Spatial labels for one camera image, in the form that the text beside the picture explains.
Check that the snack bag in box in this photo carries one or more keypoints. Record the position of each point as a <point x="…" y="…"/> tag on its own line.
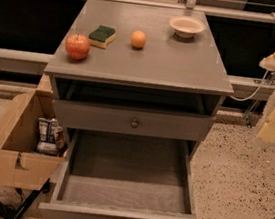
<point x="51" y="137"/>

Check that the orange fruit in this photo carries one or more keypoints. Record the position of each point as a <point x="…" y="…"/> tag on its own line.
<point x="138" y="39"/>

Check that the green and yellow sponge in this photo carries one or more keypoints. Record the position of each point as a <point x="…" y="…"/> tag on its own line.
<point x="102" y="36"/>

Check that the open grey lower drawer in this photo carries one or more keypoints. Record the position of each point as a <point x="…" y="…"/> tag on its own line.
<point x="114" y="176"/>

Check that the cardboard box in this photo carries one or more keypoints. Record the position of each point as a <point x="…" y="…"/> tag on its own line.
<point x="21" y="165"/>

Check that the closed grey top drawer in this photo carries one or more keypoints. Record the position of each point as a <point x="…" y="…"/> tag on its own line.
<point x="126" y="120"/>

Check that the beige bowl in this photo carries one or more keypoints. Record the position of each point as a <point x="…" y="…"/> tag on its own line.
<point x="186" y="26"/>

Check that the red apple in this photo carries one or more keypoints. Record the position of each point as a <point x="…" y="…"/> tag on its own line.
<point x="77" y="46"/>

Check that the metal railing frame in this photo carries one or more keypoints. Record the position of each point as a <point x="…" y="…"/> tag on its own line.
<point x="216" y="83"/>

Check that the grey drawer cabinet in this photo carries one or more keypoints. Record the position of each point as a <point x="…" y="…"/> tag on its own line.
<point x="165" y="56"/>

